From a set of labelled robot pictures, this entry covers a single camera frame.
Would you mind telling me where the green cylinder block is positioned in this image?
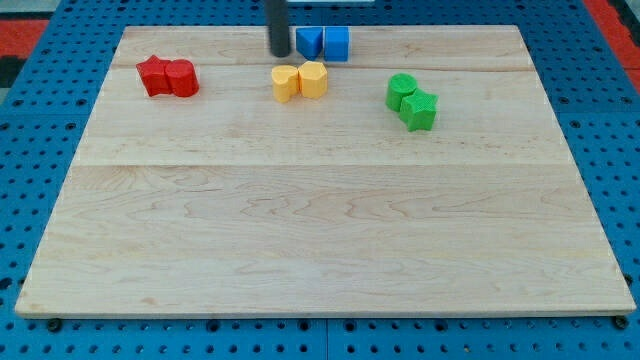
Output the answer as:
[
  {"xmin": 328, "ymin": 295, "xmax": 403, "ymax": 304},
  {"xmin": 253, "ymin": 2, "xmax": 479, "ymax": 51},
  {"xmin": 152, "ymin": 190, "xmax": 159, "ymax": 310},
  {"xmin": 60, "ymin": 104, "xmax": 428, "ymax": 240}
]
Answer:
[{"xmin": 385, "ymin": 73, "xmax": 417, "ymax": 112}]

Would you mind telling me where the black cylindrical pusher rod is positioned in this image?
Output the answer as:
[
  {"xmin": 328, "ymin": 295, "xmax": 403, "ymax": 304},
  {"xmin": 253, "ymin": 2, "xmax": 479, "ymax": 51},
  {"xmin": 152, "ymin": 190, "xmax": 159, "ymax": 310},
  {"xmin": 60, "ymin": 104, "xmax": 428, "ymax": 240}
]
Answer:
[{"xmin": 264, "ymin": 0, "xmax": 291, "ymax": 58}]

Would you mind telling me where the green star block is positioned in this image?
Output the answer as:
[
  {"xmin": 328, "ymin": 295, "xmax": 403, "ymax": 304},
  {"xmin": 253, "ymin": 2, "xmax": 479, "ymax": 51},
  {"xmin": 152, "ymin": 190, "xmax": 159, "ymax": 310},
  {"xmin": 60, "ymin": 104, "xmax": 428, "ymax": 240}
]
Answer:
[{"xmin": 399, "ymin": 89, "xmax": 439, "ymax": 132}]

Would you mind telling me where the blue triangle block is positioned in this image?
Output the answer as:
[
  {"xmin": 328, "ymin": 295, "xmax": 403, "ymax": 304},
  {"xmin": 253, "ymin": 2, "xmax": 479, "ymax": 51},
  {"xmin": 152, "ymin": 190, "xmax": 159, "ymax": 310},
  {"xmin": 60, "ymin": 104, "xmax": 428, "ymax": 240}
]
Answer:
[{"xmin": 295, "ymin": 27, "xmax": 323, "ymax": 60}]

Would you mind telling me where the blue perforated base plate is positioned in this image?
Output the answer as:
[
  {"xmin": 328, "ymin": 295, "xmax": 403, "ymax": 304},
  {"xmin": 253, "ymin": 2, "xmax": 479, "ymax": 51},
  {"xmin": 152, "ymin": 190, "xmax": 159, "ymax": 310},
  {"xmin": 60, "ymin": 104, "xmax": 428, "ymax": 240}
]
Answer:
[{"xmin": 1, "ymin": 0, "xmax": 639, "ymax": 359}]

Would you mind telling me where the yellow hexagon block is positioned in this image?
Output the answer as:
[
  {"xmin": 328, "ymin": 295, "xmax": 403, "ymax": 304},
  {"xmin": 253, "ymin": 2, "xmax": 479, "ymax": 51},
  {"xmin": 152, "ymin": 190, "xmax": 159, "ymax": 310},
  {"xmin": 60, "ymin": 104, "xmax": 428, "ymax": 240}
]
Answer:
[{"xmin": 298, "ymin": 61, "xmax": 328, "ymax": 99}]

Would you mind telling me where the yellow heart block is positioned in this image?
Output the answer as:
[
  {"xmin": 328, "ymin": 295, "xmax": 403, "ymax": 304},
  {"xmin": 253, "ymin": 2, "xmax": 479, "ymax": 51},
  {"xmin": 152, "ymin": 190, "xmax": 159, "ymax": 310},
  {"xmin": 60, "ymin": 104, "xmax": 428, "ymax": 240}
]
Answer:
[{"xmin": 271, "ymin": 65, "xmax": 299, "ymax": 103}]

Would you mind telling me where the wooden board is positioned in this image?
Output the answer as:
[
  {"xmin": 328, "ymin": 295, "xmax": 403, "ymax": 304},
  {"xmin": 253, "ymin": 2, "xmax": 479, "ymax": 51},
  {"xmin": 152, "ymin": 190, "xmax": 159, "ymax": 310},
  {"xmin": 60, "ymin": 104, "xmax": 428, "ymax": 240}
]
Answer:
[{"xmin": 15, "ymin": 25, "xmax": 636, "ymax": 319}]

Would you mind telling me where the blue cube block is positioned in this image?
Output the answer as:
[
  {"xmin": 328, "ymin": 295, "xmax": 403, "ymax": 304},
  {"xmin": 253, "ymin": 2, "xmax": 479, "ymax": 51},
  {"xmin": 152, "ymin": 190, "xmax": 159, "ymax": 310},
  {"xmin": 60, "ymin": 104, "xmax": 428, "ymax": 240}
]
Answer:
[{"xmin": 324, "ymin": 26, "xmax": 350, "ymax": 62}]

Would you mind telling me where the red cylinder block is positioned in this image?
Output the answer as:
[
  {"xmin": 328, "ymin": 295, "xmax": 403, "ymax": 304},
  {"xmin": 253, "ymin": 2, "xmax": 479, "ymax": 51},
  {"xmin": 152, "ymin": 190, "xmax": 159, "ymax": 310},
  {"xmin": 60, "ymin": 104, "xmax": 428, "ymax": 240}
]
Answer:
[{"xmin": 165, "ymin": 59, "xmax": 199, "ymax": 97}]

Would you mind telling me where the red star block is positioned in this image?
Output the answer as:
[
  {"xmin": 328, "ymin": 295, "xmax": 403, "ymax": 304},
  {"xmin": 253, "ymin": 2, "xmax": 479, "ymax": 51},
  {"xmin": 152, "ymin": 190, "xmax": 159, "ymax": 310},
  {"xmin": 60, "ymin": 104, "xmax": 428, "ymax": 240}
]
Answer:
[{"xmin": 136, "ymin": 55, "xmax": 172, "ymax": 97}]

